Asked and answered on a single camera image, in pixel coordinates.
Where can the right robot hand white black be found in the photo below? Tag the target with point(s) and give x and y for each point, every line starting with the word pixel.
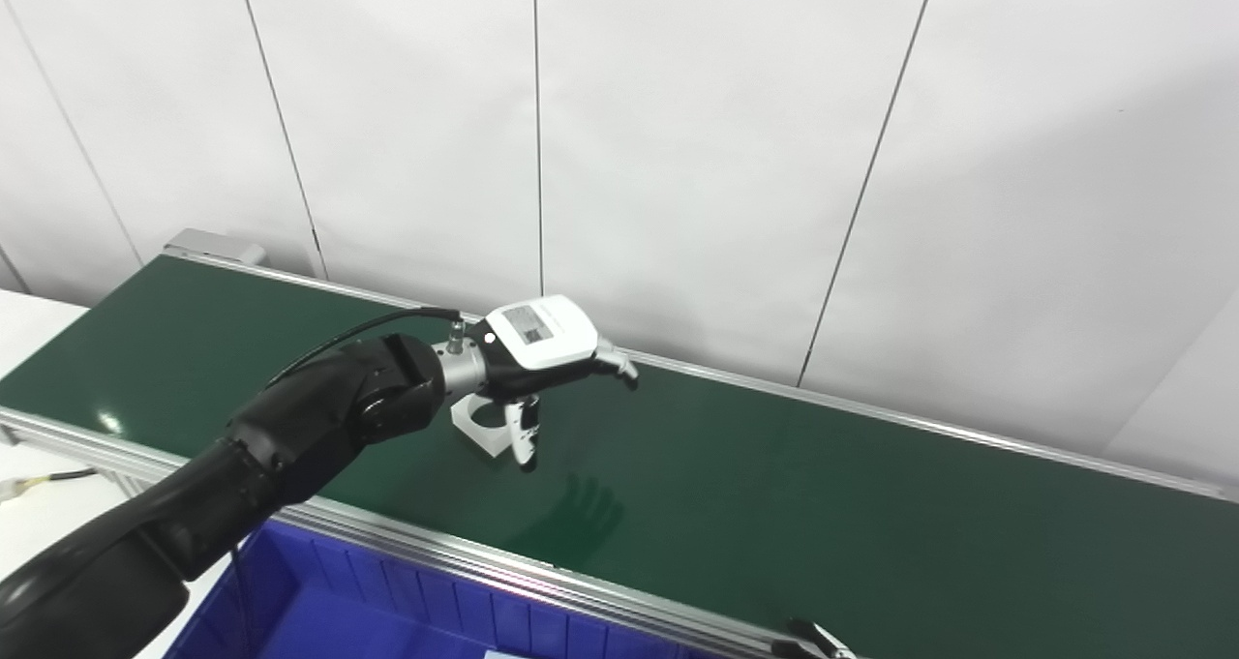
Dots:
pixel 818 642

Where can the blue plastic bin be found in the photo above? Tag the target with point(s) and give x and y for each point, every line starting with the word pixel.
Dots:
pixel 387 611

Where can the white square part round hole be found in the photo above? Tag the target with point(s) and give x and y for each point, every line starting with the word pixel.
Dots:
pixel 479 427

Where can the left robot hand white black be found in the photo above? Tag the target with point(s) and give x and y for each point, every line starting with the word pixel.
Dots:
pixel 542 335

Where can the grey conveyor end housing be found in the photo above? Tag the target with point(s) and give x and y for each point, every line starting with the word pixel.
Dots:
pixel 213 246

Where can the green conveyor belt aluminium frame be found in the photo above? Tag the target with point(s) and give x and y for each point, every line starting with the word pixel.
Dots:
pixel 774 485

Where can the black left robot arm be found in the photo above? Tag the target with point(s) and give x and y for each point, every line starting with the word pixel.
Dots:
pixel 242 465

